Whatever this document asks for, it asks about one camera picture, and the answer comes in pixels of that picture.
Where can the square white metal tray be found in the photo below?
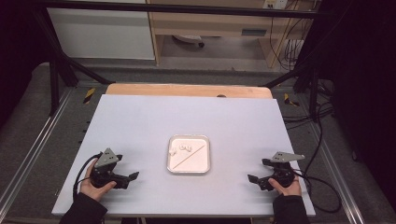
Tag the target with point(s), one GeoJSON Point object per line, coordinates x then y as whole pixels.
{"type": "Point", "coordinates": [199, 165]}

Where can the chair base with caster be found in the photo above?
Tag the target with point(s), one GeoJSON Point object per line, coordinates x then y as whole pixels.
{"type": "Point", "coordinates": [190, 39]}

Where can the wooden table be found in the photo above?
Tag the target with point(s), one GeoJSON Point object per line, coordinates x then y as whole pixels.
{"type": "Point", "coordinates": [186, 90]}

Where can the black curtain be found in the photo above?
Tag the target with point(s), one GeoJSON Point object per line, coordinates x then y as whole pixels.
{"type": "Point", "coordinates": [15, 56]}
{"type": "Point", "coordinates": [367, 93]}

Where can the yellow black tape marker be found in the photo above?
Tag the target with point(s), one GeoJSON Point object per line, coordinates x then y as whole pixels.
{"type": "Point", "coordinates": [290, 101]}
{"type": "Point", "coordinates": [89, 95]}

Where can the person's left hand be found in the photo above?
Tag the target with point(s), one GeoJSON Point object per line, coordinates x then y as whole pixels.
{"type": "Point", "coordinates": [93, 189]}

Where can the small white marshmallow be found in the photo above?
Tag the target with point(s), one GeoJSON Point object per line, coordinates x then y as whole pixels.
{"type": "Point", "coordinates": [189, 148]}
{"type": "Point", "coordinates": [183, 147]}
{"type": "Point", "coordinates": [172, 151]}

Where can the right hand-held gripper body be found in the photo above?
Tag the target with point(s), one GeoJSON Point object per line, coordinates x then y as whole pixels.
{"type": "Point", "coordinates": [281, 172]}

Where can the black metal frame stand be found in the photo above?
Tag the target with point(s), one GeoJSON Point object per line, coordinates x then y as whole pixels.
{"type": "Point", "coordinates": [306, 74]}
{"type": "Point", "coordinates": [63, 68]}

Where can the person's right hand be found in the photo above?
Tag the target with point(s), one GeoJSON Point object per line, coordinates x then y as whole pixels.
{"type": "Point", "coordinates": [288, 189]}

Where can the aluminium floor rail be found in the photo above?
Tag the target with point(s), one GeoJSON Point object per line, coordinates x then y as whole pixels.
{"type": "Point", "coordinates": [337, 174]}
{"type": "Point", "coordinates": [34, 149]}

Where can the light wooden desk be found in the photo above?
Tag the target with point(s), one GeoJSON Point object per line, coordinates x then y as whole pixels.
{"type": "Point", "coordinates": [218, 23]}

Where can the white power outlet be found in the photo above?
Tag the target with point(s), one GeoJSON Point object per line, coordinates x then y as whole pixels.
{"type": "Point", "coordinates": [275, 3]}

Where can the white cabinet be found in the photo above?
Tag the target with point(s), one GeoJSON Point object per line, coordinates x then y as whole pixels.
{"type": "Point", "coordinates": [102, 34]}

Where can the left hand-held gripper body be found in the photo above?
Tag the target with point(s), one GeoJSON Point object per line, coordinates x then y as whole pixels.
{"type": "Point", "coordinates": [106, 160]}

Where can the black metal frame bar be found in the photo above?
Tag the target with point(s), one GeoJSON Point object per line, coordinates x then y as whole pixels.
{"type": "Point", "coordinates": [186, 8]}

